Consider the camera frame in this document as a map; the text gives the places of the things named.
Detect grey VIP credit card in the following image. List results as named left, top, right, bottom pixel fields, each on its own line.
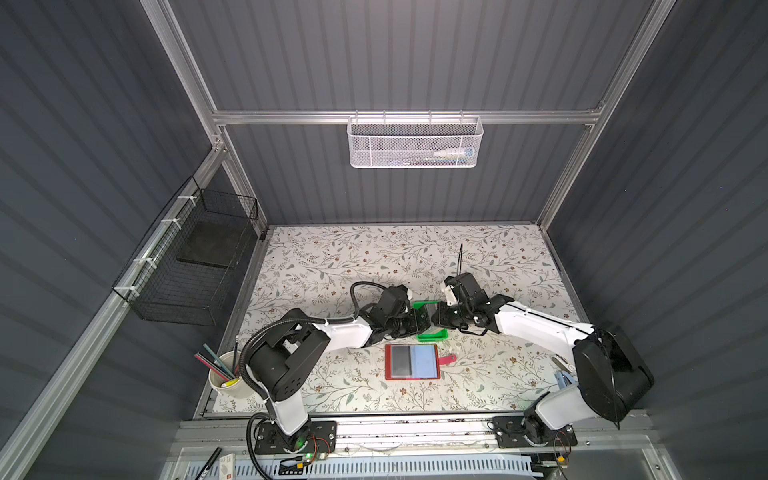
left=389, top=345, right=412, bottom=378

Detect red card holder wallet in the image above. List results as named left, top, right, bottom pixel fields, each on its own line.
left=385, top=344, right=458, bottom=381

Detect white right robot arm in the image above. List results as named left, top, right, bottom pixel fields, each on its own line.
left=431, top=272, right=655, bottom=444

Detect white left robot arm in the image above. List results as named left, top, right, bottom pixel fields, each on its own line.
left=237, top=281, right=436, bottom=442

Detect green card tray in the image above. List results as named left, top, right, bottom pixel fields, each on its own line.
left=413, top=301, right=448, bottom=343

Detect small objects at table edge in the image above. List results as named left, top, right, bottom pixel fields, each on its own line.
left=551, top=356, right=576, bottom=390

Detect white tube in basket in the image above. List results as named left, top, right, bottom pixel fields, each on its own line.
left=433, top=147, right=476, bottom=160

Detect white pen cup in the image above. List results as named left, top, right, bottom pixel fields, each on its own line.
left=195, top=344, right=254, bottom=400

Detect black corrugated cable conduit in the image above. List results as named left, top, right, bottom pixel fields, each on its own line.
left=236, top=280, right=391, bottom=400

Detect white slotted cable duct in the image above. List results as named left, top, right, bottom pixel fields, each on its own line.
left=185, top=454, right=541, bottom=480

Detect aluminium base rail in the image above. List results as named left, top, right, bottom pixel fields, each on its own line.
left=170, top=410, right=658, bottom=456

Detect white wire mesh basket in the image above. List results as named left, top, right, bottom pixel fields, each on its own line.
left=346, top=115, right=484, bottom=170

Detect black wire basket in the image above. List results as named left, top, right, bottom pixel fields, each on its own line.
left=113, top=184, right=259, bottom=327

